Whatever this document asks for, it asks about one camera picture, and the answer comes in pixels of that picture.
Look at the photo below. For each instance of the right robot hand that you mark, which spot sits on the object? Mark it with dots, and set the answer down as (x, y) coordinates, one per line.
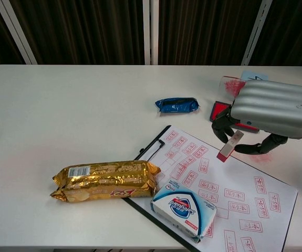
(274, 107)

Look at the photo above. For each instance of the white and red stamp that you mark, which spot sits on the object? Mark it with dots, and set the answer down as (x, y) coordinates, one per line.
(230, 147)

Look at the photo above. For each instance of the clipboard with stamped paper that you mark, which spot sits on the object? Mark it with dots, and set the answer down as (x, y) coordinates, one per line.
(245, 210)

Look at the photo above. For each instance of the blue card with number four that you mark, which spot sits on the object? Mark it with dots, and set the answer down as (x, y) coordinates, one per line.
(253, 76)

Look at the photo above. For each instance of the clear ink pad lid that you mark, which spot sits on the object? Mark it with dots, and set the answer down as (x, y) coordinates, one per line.
(230, 85)

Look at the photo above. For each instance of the red ink pad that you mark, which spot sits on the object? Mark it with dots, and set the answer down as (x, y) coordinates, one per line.
(220, 110)

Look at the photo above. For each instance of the blue snack packet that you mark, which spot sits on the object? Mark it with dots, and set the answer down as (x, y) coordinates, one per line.
(178, 105)

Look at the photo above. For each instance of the white blue soap box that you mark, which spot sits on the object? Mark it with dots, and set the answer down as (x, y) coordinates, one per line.
(185, 210)

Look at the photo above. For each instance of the gold biscuit package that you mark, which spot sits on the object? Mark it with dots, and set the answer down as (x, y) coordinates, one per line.
(106, 181)

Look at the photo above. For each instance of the dark pleated curtain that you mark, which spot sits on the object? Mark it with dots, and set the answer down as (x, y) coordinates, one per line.
(87, 29)

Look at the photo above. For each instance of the white frame post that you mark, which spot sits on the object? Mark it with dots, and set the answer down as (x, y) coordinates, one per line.
(150, 31)
(255, 31)
(15, 31)

